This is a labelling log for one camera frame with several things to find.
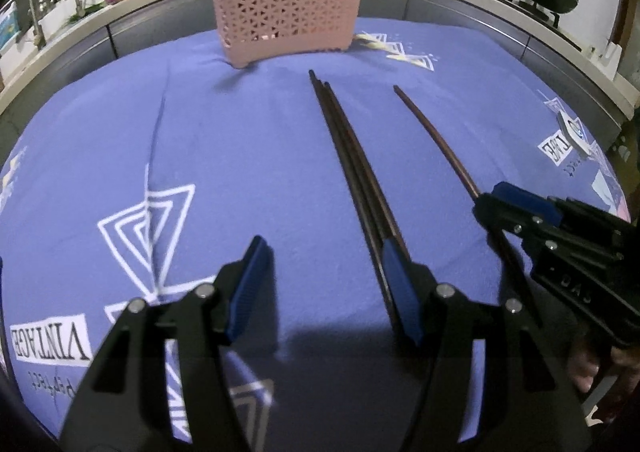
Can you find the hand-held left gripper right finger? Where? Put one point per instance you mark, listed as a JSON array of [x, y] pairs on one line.
[[400, 292]]

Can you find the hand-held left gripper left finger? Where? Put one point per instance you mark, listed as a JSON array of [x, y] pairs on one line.
[[247, 287]]

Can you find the person's right hand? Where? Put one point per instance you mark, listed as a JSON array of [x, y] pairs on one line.
[[585, 367]]

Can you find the steel sink faucet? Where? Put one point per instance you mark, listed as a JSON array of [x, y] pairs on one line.
[[36, 26]]

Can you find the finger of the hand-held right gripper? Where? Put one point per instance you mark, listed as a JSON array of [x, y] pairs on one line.
[[500, 214], [525, 202]]

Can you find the green leafy vegetables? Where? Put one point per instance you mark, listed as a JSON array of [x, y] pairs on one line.
[[90, 11]]

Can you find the blue printed tablecloth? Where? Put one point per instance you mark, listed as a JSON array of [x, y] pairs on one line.
[[225, 156]]

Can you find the pink perforated utensil basket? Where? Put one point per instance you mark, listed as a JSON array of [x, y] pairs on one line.
[[290, 11]]

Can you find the blue label detergent bottle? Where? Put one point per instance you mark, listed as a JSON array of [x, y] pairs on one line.
[[7, 29]]

